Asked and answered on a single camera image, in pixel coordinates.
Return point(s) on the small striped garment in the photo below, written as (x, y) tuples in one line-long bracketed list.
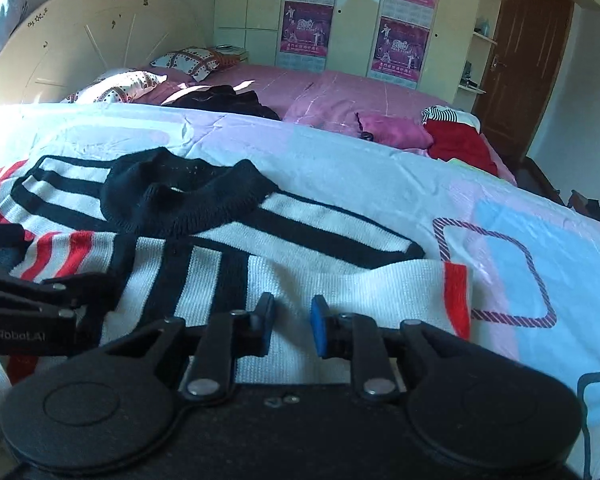
[(445, 114)]

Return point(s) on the black garment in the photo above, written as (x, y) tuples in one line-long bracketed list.
[(230, 100)]

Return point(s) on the black white red striped sweater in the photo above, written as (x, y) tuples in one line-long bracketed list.
[(300, 240)]

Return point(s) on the patterned pillow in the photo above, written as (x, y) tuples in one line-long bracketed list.
[(120, 85), (195, 60)]

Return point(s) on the stack of books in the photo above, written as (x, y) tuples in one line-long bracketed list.
[(232, 52)]

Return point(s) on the dark wooden chair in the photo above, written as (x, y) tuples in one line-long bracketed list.
[(580, 200)]

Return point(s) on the pink garment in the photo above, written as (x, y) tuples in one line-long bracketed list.
[(395, 130)]

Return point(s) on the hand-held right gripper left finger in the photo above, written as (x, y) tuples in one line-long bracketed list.
[(265, 327)]

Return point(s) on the cream round headboard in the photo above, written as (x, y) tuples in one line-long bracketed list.
[(95, 35)]

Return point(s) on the red garment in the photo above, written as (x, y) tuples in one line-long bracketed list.
[(462, 145)]

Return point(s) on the cream corner shelves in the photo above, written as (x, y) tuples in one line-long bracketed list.
[(482, 35)]

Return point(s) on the brown wooden door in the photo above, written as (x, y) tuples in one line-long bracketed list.
[(522, 55)]

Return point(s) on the pink bed sheet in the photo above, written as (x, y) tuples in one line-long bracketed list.
[(330, 92)]

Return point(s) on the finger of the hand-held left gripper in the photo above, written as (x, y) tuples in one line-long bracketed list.
[(55, 292)]

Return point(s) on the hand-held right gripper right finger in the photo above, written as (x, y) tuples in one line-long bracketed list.
[(320, 329)]

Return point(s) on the cream wardrobe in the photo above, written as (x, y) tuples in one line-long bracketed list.
[(355, 15)]

